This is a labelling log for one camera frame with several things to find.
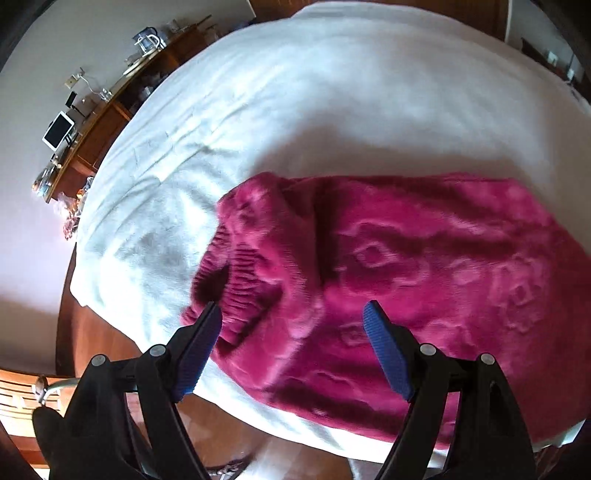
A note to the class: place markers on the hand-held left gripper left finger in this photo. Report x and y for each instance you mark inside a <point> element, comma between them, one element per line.
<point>198,355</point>

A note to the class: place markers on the wooden wardrobe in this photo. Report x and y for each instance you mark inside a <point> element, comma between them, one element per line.
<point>277,5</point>

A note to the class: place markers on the white duvet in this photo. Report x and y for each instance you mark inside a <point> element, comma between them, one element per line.
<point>323,101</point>

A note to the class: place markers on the wooden door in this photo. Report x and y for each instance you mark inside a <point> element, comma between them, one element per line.
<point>494,18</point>

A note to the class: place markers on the dark wooden nightstand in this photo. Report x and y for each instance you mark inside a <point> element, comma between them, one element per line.
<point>545,53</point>

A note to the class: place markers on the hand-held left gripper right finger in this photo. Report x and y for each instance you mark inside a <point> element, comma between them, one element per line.
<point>388,355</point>

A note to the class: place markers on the small white monitor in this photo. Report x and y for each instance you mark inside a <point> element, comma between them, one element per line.
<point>58,131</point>

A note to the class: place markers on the clear electric kettle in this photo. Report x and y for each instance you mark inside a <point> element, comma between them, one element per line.
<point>148,40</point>

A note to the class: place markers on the white wall socket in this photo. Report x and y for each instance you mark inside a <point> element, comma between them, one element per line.
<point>74,79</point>

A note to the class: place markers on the wooden desk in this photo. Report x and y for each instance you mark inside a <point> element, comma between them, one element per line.
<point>99,124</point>

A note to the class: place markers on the wooden chair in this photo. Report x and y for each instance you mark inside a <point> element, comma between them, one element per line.
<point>18,410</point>

